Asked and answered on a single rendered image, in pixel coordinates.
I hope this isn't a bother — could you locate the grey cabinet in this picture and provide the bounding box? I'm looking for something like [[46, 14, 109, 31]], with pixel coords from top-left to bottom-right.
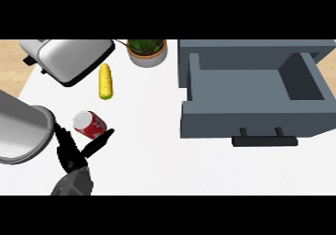
[[177, 39, 336, 90]]

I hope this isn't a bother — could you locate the green potted plant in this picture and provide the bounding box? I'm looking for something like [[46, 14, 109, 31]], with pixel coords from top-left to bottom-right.
[[112, 39, 167, 57]]

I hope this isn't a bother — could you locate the silver toaster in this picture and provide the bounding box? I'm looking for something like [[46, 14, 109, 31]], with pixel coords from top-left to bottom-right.
[[18, 39, 117, 88]]

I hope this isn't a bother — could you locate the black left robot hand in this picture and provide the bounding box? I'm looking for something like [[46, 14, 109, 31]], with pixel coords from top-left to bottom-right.
[[53, 121, 117, 177]]

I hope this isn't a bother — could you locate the grey drawer front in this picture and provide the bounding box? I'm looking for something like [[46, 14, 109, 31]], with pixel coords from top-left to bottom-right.
[[179, 99, 336, 140]]

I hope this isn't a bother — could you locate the yellow corn cob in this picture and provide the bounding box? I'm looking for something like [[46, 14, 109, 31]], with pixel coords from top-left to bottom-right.
[[98, 62, 115, 101]]

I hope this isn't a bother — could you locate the grey open drawer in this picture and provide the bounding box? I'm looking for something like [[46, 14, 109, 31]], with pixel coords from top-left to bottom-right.
[[186, 51, 336, 107]]

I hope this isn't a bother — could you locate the black drawer handle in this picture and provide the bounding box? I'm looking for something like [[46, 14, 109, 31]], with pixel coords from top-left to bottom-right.
[[230, 127, 300, 148]]

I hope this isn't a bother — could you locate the red can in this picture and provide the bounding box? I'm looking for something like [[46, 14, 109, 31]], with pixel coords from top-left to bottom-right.
[[72, 110, 109, 140]]

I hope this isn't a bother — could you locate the white plant pot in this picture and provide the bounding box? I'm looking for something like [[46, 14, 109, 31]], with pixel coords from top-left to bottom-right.
[[127, 40, 170, 69]]

